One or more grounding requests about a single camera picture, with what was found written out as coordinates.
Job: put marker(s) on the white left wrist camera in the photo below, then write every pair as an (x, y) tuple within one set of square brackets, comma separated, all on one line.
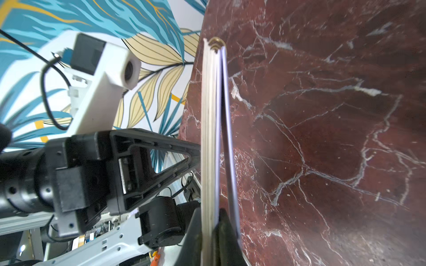
[(105, 71)]

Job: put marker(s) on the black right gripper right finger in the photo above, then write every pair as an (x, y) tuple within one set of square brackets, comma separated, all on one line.
[(226, 249)]

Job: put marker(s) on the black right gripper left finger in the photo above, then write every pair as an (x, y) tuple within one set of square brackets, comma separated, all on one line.
[(190, 253)]

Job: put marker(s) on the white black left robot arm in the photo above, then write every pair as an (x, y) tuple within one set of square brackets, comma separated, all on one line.
[(159, 222)]

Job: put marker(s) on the purple calendar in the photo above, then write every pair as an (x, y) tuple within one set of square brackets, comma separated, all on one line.
[(216, 146)]

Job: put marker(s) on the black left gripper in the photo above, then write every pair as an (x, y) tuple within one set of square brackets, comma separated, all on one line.
[(67, 177)]

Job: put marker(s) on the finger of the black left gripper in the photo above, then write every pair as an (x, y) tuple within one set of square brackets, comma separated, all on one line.
[(131, 175)]

